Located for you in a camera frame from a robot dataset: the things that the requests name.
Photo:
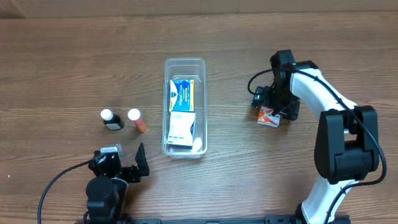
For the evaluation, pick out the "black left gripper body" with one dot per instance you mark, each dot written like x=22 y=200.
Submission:
x=125 y=171

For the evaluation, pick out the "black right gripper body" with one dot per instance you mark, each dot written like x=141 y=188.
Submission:
x=277 y=101

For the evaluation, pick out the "red white medicine box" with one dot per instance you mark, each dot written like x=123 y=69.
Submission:
x=265 y=117

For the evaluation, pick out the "dark syrup bottle white cap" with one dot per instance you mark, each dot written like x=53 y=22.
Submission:
x=111 y=121

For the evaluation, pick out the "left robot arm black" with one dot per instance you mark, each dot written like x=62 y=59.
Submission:
x=107 y=191

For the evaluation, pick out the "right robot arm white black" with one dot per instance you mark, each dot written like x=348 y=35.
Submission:
x=347 y=153

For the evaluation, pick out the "clear plastic container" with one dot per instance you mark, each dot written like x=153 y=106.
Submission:
x=186 y=69

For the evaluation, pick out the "orange tablet tube white cap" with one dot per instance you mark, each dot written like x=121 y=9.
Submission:
x=135 y=116

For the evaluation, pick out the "blue yellow VapoDrops box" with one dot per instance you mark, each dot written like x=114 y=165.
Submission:
x=181 y=95

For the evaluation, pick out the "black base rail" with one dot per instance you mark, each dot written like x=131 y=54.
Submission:
x=217 y=221

